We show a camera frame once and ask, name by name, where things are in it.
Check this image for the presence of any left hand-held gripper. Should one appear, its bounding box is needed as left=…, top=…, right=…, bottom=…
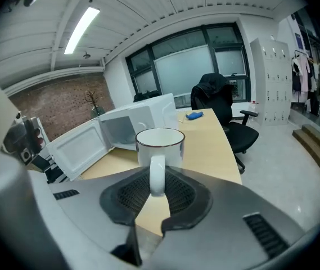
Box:
left=2, top=111, right=47, bottom=165

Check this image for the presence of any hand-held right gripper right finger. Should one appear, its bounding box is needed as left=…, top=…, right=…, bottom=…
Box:
left=141, top=166, right=305, bottom=270

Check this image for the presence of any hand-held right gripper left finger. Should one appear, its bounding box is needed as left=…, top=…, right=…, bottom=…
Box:
left=48, top=166, right=151, bottom=270

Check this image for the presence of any white microwave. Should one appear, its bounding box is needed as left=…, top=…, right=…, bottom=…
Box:
left=46, top=93, right=179, bottom=182

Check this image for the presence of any white mug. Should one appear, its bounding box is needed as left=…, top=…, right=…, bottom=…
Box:
left=135, top=127, right=186, bottom=197

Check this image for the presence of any dark coat rack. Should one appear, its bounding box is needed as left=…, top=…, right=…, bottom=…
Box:
left=85, top=91, right=106, bottom=116

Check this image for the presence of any black office chair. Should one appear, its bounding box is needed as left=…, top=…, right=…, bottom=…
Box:
left=190, top=73, right=260, bottom=174
left=133, top=91, right=160, bottom=102

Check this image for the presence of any blue cloth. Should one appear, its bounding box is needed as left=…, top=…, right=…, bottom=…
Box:
left=186, top=111, right=205, bottom=121

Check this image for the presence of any long ceiling light panel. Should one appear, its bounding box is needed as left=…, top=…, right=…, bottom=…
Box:
left=64, top=6, right=101, bottom=55

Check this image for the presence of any wooden step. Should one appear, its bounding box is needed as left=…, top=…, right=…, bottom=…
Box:
left=291, top=124, right=320, bottom=188

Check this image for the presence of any clear plastic bottle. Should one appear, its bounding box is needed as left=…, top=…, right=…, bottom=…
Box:
left=248, top=100, right=259, bottom=118

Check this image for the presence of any black jacket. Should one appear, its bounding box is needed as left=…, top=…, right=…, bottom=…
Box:
left=190, top=73, right=234, bottom=115

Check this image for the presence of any grey locker cabinet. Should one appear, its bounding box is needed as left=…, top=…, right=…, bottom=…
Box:
left=249, top=37, right=292, bottom=127

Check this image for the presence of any black framed window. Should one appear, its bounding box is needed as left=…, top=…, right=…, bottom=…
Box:
left=125, top=22, right=251, bottom=109

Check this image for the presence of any clothes rack with garments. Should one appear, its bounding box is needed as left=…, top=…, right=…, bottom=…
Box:
left=290, top=49, right=320, bottom=117

